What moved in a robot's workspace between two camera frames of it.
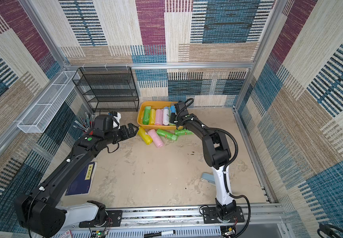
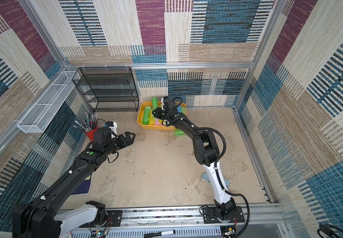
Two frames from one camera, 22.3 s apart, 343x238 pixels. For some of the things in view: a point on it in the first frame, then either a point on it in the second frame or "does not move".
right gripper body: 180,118 → 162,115
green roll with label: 146,115 does not move
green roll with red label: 183,132 does not move
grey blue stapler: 209,177 does not move
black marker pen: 160,233 does not move
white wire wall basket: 36,120 does not move
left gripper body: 122,134 → 120,143
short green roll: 167,134 → 154,102
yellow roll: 152,118 does not move
